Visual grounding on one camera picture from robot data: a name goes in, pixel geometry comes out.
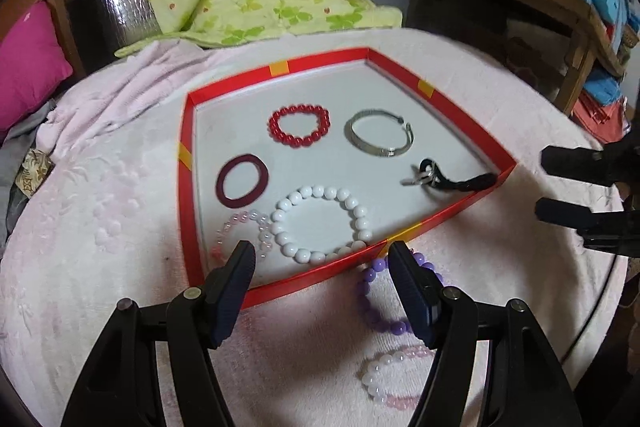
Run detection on red shallow cardboard box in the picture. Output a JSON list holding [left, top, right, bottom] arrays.
[[177, 48, 517, 310]]

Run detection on beige patterned cloth piece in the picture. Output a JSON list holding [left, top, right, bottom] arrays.
[[15, 149, 56, 198]]

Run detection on grey bed sheet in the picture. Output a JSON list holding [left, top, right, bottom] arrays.
[[0, 102, 57, 253]]

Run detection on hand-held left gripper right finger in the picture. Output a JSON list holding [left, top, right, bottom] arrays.
[[387, 241, 583, 427]]

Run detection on magenta pillow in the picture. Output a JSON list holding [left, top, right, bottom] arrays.
[[0, 2, 74, 132]]

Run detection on wooden chair frame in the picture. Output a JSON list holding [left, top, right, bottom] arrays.
[[44, 0, 98, 78]]

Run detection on silver metal bangle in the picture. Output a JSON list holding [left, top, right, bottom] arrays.
[[345, 109, 415, 158]]

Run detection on dark red ring bracelet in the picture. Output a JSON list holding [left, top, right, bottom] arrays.
[[216, 153, 269, 210]]

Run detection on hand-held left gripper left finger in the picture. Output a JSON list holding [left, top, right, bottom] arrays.
[[60, 239, 257, 427]]

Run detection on black hair tie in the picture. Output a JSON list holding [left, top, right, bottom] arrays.
[[402, 158, 498, 194]]

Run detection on stack of folded cloths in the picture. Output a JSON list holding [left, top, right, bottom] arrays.
[[571, 72, 632, 144]]

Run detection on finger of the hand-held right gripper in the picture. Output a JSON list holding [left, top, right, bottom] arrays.
[[540, 139, 640, 188], [535, 198, 640, 253]]

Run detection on purple bead bracelet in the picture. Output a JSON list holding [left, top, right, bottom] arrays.
[[356, 249, 445, 335]]

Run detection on clear pink bead bracelet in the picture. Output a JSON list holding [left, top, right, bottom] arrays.
[[212, 209, 273, 260]]

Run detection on pink and white bead bracelet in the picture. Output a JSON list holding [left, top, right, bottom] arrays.
[[357, 344, 436, 412]]

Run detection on red bead bracelet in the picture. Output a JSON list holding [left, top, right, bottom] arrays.
[[267, 104, 332, 148]]

